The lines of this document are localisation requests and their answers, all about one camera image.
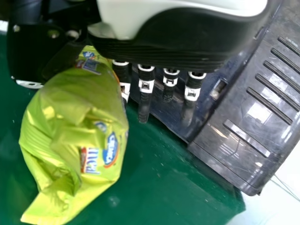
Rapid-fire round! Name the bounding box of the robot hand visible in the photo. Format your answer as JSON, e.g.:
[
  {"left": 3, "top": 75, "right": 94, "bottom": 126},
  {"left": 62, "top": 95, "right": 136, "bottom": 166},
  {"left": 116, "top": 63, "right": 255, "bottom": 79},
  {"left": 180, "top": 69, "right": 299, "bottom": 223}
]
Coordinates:
[{"left": 6, "top": 0, "right": 281, "bottom": 128}]

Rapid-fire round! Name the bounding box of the yellow-green biscuit packet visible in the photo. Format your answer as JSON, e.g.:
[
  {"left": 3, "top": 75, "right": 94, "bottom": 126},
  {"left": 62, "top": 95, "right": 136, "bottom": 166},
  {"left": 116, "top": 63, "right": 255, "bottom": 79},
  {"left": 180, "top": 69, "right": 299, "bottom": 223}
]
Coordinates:
[{"left": 18, "top": 45, "right": 131, "bottom": 225}]

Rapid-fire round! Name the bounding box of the black oven with glass door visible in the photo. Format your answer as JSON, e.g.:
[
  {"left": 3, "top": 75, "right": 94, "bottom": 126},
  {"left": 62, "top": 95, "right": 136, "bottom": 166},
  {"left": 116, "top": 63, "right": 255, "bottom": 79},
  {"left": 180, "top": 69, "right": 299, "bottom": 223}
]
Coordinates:
[{"left": 126, "top": 0, "right": 300, "bottom": 197}]

